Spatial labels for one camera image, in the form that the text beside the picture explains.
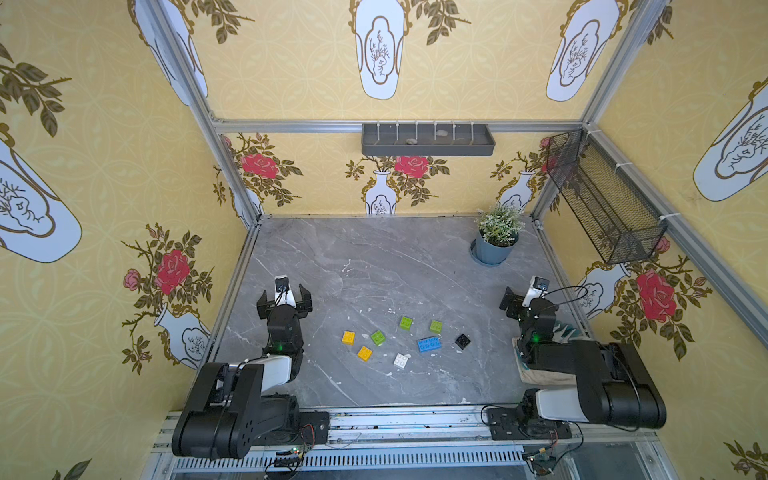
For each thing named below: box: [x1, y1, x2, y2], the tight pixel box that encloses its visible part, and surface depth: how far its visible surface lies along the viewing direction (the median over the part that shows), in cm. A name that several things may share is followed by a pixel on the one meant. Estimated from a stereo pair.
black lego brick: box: [454, 333, 471, 350], surface depth 89 cm
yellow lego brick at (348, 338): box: [342, 331, 355, 346], surface depth 89 cm
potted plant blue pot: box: [470, 201, 525, 266], surface depth 97 cm
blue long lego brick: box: [417, 337, 443, 353], surface depth 89 cm
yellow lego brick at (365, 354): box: [357, 346, 373, 362], surface depth 87 cm
